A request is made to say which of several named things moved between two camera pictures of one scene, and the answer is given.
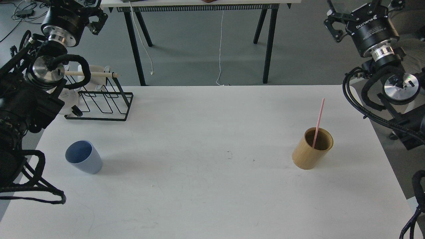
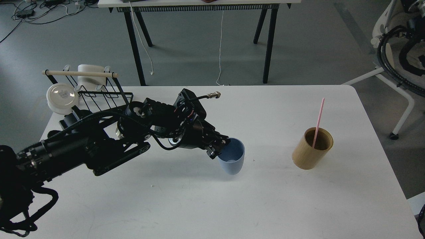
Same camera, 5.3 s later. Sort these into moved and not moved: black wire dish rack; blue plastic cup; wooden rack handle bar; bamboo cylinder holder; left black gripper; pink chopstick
Moved: left black gripper; blue plastic cup
Not moved: wooden rack handle bar; bamboo cylinder holder; black wire dish rack; pink chopstick
